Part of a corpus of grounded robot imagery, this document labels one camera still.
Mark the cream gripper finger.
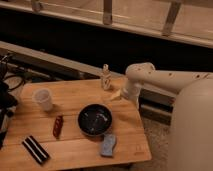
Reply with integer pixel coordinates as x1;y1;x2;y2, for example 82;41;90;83
110;90;121;101

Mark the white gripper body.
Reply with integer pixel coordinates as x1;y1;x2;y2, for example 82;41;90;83
121;82;141;108

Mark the black ceramic bowl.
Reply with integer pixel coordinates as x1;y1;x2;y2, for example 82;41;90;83
78;104;112;136

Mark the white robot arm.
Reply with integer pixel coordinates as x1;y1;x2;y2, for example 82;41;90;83
111;62;213;171

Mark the small white figurine bottle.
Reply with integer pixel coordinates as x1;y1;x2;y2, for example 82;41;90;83
101;64;111;90

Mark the wooden table board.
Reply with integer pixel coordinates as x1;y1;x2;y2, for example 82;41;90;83
0;80;151;171

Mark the red pocket knife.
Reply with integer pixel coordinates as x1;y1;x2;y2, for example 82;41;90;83
53;115;63;138

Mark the translucent plastic cup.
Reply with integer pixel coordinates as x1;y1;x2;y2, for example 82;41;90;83
32;88;53;111

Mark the black white striped block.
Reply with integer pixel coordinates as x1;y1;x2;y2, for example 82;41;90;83
22;135;50;165

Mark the black equipment with cables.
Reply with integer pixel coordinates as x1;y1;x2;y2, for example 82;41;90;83
0;55;25;149

